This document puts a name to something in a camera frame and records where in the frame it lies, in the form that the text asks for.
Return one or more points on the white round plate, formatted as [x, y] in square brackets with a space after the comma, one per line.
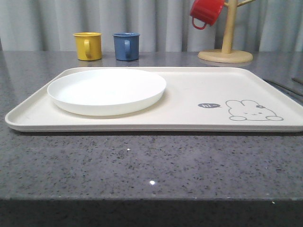
[107, 92]

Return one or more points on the silver metal fork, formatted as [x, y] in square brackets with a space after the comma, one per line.
[292, 93]

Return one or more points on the cream rabbit serving tray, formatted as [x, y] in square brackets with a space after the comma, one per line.
[196, 99]

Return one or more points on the blue enamel mug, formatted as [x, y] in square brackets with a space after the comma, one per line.
[126, 46]

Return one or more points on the yellow enamel mug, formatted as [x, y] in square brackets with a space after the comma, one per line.
[88, 45]

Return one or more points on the wooden mug tree stand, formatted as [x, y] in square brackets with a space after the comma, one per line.
[226, 54]

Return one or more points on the red enamel mug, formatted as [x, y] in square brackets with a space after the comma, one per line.
[206, 11]

